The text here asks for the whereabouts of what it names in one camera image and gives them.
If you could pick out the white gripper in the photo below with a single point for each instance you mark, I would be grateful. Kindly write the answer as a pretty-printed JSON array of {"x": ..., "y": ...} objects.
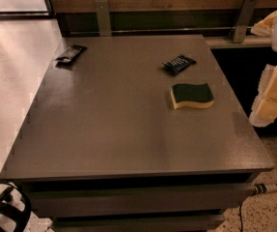
[{"x": 264, "y": 110}]

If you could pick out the black office chair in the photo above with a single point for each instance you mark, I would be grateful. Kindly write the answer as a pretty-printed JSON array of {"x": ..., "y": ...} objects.
[{"x": 20, "y": 218}]

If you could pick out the grey cabinet with drawers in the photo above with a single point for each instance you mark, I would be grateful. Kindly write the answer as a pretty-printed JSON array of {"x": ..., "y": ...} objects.
[{"x": 104, "y": 150}]

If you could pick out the right metal bracket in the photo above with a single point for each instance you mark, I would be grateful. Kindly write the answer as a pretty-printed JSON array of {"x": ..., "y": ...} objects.
[{"x": 245, "y": 13}]

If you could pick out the black rxbar chocolate wrapper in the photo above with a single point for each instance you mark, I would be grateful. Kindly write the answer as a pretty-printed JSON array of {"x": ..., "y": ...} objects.
[{"x": 70, "y": 54}]

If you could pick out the green and yellow sponge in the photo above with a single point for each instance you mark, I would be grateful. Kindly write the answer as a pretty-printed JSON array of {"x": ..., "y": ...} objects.
[{"x": 191, "y": 95}]

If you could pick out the white cable plug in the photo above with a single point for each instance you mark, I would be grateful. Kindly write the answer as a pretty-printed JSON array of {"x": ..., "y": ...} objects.
[{"x": 264, "y": 188}]

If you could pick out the metal bracket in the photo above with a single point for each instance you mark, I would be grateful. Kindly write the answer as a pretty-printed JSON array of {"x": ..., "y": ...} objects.
[
  {"x": 245, "y": 13},
  {"x": 103, "y": 18}
]

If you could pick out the left metal bracket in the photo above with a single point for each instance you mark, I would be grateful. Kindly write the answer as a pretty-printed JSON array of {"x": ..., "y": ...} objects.
[{"x": 103, "y": 18}]

